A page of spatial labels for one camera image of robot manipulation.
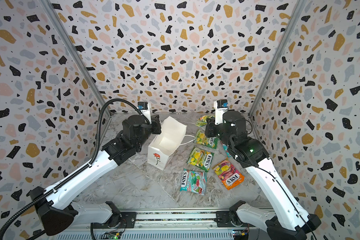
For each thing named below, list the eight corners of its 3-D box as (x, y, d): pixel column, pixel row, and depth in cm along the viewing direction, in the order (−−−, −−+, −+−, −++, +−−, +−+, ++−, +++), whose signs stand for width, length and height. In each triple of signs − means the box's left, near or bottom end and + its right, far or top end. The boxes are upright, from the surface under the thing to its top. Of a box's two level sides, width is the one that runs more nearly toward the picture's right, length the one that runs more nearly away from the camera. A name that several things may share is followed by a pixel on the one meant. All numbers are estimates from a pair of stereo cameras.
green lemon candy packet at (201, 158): (187, 163, 96) (187, 161, 93) (194, 148, 103) (194, 146, 101) (208, 172, 92) (208, 170, 90) (214, 156, 100) (214, 153, 97)
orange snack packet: (230, 193, 85) (231, 191, 82) (212, 169, 94) (212, 166, 91) (245, 182, 89) (247, 180, 86) (226, 160, 98) (227, 157, 95)
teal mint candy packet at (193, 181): (179, 190, 85) (178, 188, 83) (183, 170, 93) (183, 168, 91) (205, 195, 84) (205, 193, 81) (207, 174, 92) (207, 172, 89)
